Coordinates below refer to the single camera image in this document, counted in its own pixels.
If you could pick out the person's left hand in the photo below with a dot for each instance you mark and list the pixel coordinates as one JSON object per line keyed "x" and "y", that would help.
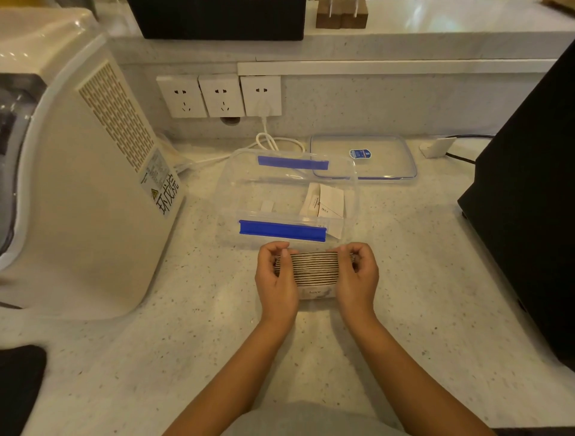
{"x": 274, "y": 292}

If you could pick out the person's right hand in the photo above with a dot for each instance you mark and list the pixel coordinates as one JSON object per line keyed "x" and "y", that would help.
{"x": 359, "y": 287}

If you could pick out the person's right fingers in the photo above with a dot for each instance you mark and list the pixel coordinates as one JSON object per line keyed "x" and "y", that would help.
{"x": 352, "y": 251}

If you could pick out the person's left fingers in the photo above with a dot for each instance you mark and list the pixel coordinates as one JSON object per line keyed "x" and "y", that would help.
{"x": 278, "y": 250}

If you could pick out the stack of paper packets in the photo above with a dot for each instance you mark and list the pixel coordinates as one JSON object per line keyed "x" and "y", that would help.
{"x": 314, "y": 271}

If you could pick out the person's left forearm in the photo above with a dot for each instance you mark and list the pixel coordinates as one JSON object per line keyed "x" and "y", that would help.
{"x": 233, "y": 382}

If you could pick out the person's right forearm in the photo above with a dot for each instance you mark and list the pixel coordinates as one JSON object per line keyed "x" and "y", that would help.
{"x": 404, "y": 382}

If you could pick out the white paper packet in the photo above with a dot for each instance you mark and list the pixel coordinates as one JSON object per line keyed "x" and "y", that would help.
{"x": 334, "y": 228}
{"x": 331, "y": 201}
{"x": 311, "y": 198}

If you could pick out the small white paper slip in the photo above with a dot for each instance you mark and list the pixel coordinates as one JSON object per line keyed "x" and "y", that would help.
{"x": 267, "y": 205}

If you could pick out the clear container with blue clips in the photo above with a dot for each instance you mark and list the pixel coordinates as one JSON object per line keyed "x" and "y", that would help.
{"x": 287, "y": 197}

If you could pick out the clear container lid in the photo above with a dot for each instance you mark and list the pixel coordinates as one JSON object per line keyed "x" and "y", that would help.
{"x": 364, "y": 157}

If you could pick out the small white adapter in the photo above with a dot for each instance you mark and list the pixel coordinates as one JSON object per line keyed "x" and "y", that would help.
{"x": 436, "y": 147}

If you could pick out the large black appliance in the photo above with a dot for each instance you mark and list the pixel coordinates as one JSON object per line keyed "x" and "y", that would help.
{"x": 530, "y": 202}

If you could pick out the cream white appliance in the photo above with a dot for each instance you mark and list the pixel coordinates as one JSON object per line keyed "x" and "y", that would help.
{"x": 81, "y": 179}

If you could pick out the wooden stand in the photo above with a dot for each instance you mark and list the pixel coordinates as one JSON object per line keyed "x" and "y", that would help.
{"x": 341, "y": 15}

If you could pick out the black box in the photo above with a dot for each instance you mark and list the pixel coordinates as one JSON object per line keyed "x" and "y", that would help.
{"x": 220, "y": 18}

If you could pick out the white wall socket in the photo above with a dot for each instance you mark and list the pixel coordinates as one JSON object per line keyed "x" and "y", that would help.
{"x": 221, "y": 95}
{"x": 182, "y": 96}
{"x": 261, "y": 95}

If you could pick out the white trim rail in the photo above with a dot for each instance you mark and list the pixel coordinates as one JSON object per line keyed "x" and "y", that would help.
{"x": 395, "y": 67}

